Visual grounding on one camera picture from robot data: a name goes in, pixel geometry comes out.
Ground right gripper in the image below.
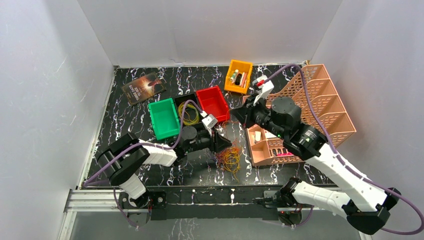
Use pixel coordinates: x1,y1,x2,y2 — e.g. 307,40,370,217
230,93,288,140

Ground orange wire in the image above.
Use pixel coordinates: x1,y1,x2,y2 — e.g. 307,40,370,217
214,147,241,167

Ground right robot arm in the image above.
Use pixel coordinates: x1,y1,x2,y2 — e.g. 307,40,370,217
230,97,399,235

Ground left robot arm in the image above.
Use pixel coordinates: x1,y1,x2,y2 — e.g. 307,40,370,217
95,126,232,209

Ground white eraser in organizer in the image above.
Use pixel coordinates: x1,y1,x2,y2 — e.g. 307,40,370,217
253,131,262,144

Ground red plastic bin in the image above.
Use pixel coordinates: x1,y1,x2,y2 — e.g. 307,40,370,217
195,85,230,123

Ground orange-yellow plastic bin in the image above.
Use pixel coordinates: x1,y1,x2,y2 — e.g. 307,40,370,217
224,59,253,95

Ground black plastic bin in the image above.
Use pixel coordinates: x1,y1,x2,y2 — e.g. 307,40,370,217
172,92,205,131

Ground pink desk organizer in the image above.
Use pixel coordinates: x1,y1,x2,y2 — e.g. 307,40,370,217
246,64,356,167

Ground green plastic bin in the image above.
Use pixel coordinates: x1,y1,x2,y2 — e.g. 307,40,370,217
148,98,180,141

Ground pink item in organizer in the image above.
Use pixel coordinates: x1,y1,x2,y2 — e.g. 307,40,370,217
273,148,293,157

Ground dark book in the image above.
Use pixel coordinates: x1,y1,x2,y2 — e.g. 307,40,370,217
121,72,166,106

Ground yellow tangled wire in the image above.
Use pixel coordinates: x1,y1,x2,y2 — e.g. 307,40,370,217
221,145,244,183

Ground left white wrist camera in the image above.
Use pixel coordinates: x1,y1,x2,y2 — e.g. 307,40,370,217
200,110,218,132

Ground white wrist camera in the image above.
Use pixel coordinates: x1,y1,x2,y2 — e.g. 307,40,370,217
200,110,218,132
252,75,274,106

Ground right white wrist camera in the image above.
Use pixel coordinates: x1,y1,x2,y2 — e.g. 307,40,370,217
252,75,274,106

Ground yellow-green wire coil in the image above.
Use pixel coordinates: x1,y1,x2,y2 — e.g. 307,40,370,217
178,101,201,127

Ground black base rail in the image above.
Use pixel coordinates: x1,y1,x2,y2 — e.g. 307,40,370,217
64,185,335,229

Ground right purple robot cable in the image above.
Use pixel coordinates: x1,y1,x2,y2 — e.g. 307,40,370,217
263,63,424,237

